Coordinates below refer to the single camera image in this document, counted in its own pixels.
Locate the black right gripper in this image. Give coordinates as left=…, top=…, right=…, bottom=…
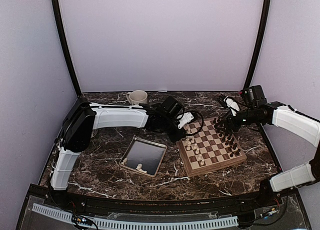
left=215, top=106, right=261, bottom=134

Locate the white chess queen piece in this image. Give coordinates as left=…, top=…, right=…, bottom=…
left=185, top=136, right=191, bottom=145

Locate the white chess king piece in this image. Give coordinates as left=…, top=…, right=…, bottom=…
left=186, top=144, right=192, bottom=151

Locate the wooden chessboard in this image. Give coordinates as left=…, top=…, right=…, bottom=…
left=176, top=118, right=247, bottom=177

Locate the silver metal tray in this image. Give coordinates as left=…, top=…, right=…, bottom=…
left=119, top=136, right=167, bottom=177

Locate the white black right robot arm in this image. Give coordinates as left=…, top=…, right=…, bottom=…
left=214, top=85, right=320, bottom=207

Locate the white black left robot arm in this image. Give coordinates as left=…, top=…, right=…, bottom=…
left=47, top=96, right=203, bottom=208

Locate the dark chess pieces row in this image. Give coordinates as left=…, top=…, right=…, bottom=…
left=213, top=117, right=241, bottom=158

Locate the white pieces pile in tray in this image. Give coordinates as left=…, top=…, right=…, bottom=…
left=120, top=158, right=147, bottom=173

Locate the white floral ceramic mug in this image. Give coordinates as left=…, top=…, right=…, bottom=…
left=126, top=90, right=148, bottom=105

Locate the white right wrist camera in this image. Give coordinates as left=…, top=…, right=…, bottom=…
left=217, top=95, right=240, bottom=116

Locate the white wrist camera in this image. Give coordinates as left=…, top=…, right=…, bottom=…
left=177, top=112, right=194, bottom=129
left=217, top=95, right=240, bottom=116

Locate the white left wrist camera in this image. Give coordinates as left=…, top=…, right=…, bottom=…
left=177, top=112, right=194, bottom=129

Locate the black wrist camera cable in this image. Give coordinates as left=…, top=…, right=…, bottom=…
left=184, top=111, right=204, bottom=135

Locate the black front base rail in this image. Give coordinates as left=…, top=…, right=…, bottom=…
left=24, top=184, right=301, bottom=218

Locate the right black frame post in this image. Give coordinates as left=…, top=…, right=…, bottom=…
left=243, top=0, right=271, bottom=88

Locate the black frame post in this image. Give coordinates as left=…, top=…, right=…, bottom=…
left=243, top=0, right=271, bottom=88
left=51, top=0, right=82, bottom=97

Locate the white slotted cable duct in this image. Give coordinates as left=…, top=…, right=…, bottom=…
left=31, top=203, right=239, bottom=229

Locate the left black frame post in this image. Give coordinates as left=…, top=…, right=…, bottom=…
left=51, top=0, right=82, bottom=97

